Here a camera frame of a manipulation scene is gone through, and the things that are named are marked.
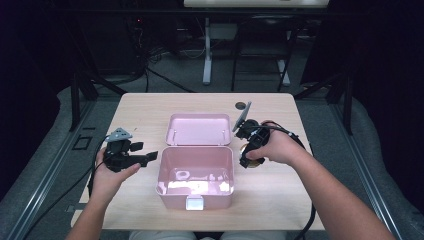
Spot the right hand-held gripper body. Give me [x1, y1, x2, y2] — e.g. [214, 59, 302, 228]
[232, 101, 271, 152]

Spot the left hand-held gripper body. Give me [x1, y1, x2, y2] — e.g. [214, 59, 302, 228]
[103, 127, 143, 174]

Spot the gold round object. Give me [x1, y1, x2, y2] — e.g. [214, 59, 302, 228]
[240, 143, 267, 169]

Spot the pink box with white handle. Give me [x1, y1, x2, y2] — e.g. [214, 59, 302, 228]
[155, 113, 235, 211]

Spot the person's left hand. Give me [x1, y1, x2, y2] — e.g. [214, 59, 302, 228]
[90, 148, 142, 202]

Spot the person's right hand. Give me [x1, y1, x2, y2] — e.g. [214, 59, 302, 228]
[245, 120, 302, 166]

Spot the white desk leg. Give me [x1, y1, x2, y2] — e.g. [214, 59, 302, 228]
[277, 59, 291, 87]
[202, 17, 214, 86]

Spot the black metal stand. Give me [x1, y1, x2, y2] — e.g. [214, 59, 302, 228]
[293, 71, 354, 136]
[68, 71, 128, 133]

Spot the dark cabinet with red light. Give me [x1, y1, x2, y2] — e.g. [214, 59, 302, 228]
[79, 12, 145, 75]

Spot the black chair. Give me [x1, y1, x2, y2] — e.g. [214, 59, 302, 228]
[230, 14, 301, 93]

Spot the white desk top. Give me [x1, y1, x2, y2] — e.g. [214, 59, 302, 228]
[183, 0, 331, 9]

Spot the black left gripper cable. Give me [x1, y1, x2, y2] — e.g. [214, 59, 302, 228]
[86, 134, 111, 198]

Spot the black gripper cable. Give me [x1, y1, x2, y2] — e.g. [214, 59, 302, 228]
[86, 134, 111, 198]
[251, 122, 317, 240]

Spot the metal floor rail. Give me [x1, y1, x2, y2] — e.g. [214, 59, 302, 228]
[5, 99, 98, 240]
[329, 99, 405, 240]

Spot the black floor cable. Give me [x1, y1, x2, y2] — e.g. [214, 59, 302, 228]
[143, 65, 196, 94]

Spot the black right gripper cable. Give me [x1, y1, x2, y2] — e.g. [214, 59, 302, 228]
[251, 122, 317, 240]

